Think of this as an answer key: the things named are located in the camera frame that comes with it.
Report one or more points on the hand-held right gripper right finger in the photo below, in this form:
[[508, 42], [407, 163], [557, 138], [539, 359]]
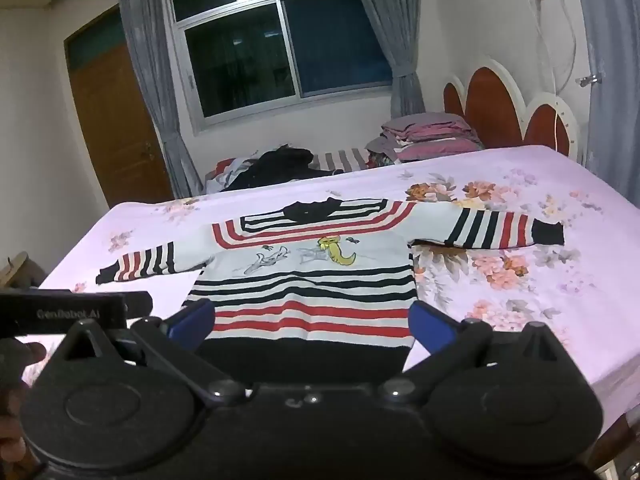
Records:
[[430, 327]]

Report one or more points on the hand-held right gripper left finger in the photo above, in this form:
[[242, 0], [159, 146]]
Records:
[[192, 322]]

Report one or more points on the striped cartoon print sweater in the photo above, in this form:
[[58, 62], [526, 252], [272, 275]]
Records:
[[300, 285]]

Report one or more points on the person's left hand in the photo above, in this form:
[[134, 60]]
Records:
[[35, 352]]

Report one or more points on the tan curved object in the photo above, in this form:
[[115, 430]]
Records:
[[20, 267]]

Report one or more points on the pink floral bed sheet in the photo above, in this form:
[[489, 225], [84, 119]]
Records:
[[525, 200]]

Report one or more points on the colourful patterned cloth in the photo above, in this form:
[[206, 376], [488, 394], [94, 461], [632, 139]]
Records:
[[380, 161]]

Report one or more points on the black garment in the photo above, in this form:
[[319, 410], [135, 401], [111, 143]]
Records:
[[275, 162]]

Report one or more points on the grey white striped cloth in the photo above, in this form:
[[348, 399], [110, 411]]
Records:
[[340, 159]]

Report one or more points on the pile of pink grey bedding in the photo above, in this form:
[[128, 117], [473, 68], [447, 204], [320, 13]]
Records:
[[430, 132]]

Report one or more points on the brown wooden door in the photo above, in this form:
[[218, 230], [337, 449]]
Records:
[[115, 125]]

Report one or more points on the brown and white scalloped headboard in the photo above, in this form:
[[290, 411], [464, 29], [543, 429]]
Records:
[[492, 105]]

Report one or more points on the white framed window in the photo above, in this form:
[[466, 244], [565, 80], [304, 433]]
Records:
[[240, 60]]

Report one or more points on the blue grey curtain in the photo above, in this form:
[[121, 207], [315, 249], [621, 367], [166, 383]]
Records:
[[615, 110]]

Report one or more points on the metal curtain holdback hook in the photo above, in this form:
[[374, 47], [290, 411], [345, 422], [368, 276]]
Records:
[[590, 79]]

